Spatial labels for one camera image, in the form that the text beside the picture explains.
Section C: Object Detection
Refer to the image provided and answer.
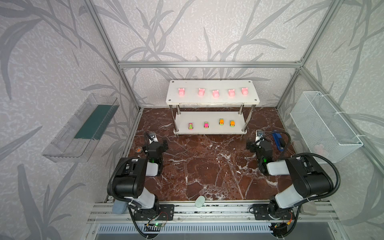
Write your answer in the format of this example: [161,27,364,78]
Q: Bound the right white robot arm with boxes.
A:
[246,130,341,220]

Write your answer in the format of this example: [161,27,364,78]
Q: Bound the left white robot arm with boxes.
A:
[107,141,169,221]

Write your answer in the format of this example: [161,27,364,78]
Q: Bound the white two-tier shelf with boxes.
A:
[166,80,260,135]

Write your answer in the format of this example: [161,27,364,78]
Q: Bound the blue stapler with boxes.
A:
[272,132,286,152]

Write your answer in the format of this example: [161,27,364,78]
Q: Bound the pink item in basket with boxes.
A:
[314,144,329,157]

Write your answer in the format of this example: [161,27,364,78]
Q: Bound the grey blue sponge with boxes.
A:
[112,200,128,215]

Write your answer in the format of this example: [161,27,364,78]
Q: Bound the pale green oval soap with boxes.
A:
[195,196,206,208]

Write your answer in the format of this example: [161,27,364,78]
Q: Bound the grey stone block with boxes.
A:
[300,201,318,216]

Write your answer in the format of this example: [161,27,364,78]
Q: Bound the white wire wall basket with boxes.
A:
[290,91,364,163]

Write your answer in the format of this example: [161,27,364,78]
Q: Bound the clear plastic wall bin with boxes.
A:
[42,94,120,163]

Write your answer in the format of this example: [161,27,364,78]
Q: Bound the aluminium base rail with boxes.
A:
[87,201,339,236]

